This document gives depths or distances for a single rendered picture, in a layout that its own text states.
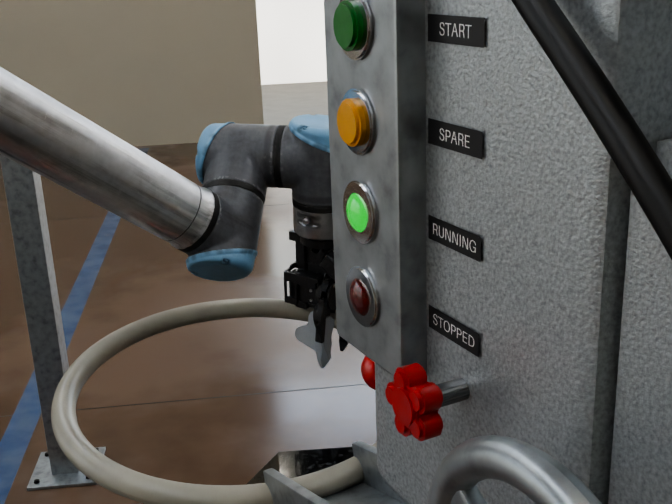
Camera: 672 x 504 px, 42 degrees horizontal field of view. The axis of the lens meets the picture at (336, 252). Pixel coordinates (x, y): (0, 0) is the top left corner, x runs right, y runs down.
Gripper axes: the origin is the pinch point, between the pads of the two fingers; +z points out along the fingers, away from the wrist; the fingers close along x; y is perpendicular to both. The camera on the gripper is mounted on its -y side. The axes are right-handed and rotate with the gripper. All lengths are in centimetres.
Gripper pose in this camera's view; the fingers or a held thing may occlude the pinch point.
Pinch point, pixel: (336, 353)
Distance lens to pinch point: 137.7
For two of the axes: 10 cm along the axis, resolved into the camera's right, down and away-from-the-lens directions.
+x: -5.2, 3.4, -7.8
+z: 0.1, 9.2, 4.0
